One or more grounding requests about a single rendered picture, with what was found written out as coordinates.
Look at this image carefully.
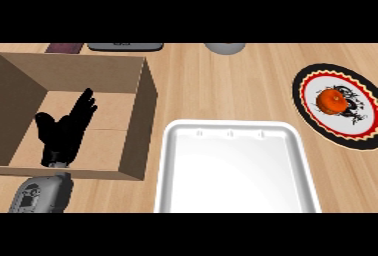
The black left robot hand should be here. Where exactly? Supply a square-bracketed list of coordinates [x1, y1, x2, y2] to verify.
[34, 87, 99, 169]

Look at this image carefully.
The white plastic tray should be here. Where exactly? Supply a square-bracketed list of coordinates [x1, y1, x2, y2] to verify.
[152, 119, 324, 214]

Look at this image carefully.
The orange squash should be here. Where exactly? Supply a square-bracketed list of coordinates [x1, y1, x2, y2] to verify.
[316, 88, 349, 115]

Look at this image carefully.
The patterned black red white plate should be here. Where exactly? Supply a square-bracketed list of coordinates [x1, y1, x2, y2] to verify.
[291, 63, 378, 151]

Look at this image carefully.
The open brown cardboard box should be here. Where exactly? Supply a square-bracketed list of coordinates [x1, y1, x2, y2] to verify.
[0, 52, 160, 182]

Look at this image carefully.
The dark maroon flat object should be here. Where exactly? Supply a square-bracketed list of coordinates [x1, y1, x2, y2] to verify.
[45, 42, 83, 54]

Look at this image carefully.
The dark grey flat appliance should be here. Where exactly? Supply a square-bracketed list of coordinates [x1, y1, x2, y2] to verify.
[87, 42, 166, 52]

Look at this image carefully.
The grey round object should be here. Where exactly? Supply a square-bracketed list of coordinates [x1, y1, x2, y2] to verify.
[204, 42, 247, 56]

